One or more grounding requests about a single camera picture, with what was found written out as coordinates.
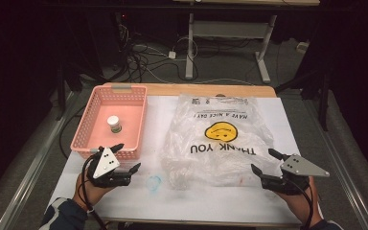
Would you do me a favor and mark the bundle of floor cables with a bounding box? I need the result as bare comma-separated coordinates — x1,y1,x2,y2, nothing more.
114,18,199,84

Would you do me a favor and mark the metal floor rail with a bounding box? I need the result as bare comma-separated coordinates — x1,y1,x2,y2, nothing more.
301,97,368,230
0,91,76,230

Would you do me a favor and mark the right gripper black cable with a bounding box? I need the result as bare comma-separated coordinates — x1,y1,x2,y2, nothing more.
287,177,316,230

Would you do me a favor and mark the person's right hand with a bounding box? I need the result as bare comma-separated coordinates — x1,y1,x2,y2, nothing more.
276,176,323,228

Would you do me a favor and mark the pink plastic basket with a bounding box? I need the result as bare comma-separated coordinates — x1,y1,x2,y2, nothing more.
70,84,149,161

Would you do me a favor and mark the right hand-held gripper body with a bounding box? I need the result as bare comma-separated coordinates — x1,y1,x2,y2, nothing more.
261,153,330,196

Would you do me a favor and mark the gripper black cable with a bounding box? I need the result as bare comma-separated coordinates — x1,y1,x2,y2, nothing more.
287,177,316,230
80,147,109,230

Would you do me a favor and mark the wooden table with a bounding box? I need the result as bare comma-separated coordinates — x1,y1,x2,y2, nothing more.
47,81,305,226

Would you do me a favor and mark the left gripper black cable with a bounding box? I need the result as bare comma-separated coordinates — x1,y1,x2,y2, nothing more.
80,147,109,230

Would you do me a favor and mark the person's left hand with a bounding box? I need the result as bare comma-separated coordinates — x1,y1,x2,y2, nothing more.
73,169,116,212

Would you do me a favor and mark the small white-capped bottle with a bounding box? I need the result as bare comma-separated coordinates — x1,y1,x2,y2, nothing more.
106,115,123,134

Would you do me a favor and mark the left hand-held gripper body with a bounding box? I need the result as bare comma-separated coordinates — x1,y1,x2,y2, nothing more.
85,147,132,188

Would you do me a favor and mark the clear plastic smiley bag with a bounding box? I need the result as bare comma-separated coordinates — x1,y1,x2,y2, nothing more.
160,93,284,190

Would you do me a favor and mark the white metal desk frame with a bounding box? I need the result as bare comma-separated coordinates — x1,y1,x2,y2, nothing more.
172,0,321,84

